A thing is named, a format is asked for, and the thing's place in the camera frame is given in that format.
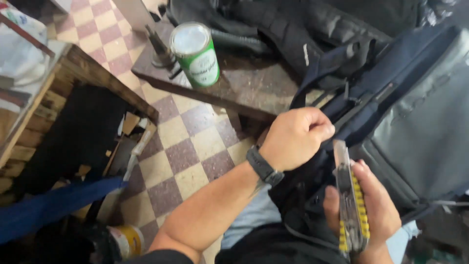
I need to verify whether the navy and grey backpack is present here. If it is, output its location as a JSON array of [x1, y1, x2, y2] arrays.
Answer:
[[269, 25, 469, 235]]

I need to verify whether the person's right hand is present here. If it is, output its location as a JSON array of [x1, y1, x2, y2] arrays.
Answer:
[[323, 159, 402, 247]]

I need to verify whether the person's left hand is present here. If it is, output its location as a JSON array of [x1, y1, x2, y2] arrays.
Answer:
[[259, 107, 336, 172]]

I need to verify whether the black corrugated hose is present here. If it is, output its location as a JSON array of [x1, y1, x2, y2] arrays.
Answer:
[[210, 29, 272, 55]]

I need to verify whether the wooden workbench with clutter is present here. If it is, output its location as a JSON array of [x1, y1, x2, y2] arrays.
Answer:
[[0, 40, 160, 206]]

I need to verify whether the black backpack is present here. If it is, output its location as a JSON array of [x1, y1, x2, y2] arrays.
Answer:
[[167, 0, 458, 79]]

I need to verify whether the blue cloth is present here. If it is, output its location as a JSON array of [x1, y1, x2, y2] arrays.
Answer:
[[0, 176, 129, 244]]

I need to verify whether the metal tool stand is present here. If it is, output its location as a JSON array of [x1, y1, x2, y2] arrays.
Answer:
[[144, 24, 182, 80]]

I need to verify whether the green and white can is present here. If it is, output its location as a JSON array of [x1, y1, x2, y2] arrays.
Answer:
[[169, 22, 220, 88]]

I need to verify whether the clear case of yellow bits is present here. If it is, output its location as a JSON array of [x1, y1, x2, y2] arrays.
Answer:
[[333, 139, 371, 254]]

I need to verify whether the dark stone workbench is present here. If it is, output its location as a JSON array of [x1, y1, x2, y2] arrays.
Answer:
[[131, 21, 332, 122]]

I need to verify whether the black wrist watch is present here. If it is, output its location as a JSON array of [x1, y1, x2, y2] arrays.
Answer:
[[246, 145, 285, 187]]

